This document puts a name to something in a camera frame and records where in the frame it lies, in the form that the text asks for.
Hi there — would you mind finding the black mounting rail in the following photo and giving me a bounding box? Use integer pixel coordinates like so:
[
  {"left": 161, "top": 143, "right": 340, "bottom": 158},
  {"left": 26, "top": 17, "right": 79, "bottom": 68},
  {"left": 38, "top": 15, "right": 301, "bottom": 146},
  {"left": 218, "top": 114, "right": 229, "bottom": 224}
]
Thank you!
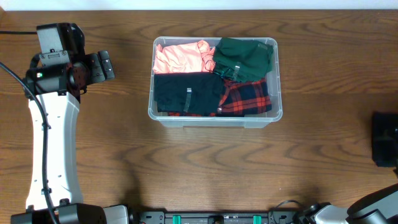
[{"left": 128, "top": 210, "right": 300, "bottom": 224}]

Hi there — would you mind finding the black garment with tape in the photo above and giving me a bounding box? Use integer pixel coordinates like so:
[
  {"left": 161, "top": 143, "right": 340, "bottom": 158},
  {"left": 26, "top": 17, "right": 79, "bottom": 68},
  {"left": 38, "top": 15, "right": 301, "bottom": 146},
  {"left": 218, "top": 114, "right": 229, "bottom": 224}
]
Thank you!
[{"left": 154, "top": 72, "right": 225, "bottom": 116}]

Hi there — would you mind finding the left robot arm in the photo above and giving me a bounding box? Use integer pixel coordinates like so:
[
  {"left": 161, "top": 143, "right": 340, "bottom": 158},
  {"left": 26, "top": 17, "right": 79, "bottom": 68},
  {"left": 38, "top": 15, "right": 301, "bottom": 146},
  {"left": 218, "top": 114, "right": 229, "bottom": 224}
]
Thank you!
[{"left": 11, "top": 23, "right": 129, "bottom": 223}]

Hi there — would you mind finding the clear plastic storage bin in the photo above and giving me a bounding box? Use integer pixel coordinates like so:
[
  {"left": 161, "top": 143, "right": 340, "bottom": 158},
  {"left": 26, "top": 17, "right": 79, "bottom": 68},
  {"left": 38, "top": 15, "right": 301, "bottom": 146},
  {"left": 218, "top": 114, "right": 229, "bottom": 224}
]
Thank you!
[{"left": 148, "top": 37, "right": 283, "bottom": 128}]

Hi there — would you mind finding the dark navy garment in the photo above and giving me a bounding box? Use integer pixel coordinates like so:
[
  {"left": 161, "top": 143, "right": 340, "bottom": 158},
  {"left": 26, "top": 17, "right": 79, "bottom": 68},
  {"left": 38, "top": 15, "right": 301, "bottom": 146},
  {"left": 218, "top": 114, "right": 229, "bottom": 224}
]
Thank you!
[{"left": 371, "top": 112, "right": 397, "bottom": 167}]

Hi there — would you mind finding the pink shirt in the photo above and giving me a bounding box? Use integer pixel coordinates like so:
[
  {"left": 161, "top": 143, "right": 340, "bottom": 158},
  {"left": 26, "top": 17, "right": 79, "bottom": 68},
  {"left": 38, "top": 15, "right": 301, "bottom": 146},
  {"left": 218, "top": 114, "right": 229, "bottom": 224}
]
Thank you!
[{"left": 152, "top": 40, "right": 216, "bottom": 74}]

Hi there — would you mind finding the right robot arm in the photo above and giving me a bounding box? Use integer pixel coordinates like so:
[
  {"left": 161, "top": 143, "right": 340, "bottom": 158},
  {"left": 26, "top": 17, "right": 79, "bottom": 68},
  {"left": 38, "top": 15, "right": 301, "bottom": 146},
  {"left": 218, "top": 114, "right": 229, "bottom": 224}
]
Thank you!
[{"left": 295, "top": 184, "right": 397, "bottom": 224}]

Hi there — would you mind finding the dark green garment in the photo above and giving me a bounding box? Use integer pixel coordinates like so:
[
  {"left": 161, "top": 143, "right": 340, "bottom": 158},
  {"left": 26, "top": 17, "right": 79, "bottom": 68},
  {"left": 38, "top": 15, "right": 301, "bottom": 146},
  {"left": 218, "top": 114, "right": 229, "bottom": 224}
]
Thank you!
[{"left": 213, "top": 38, "right": 274, "bottom": 83}]

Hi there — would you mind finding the red navy plaid shirt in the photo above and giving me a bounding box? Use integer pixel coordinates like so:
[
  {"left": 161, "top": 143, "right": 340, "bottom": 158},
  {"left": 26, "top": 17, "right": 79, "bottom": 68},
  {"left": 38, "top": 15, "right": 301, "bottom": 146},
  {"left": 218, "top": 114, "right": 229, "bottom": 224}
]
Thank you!
[{"left": 166, "top": 79, "right": 272, "bottom": 117}]

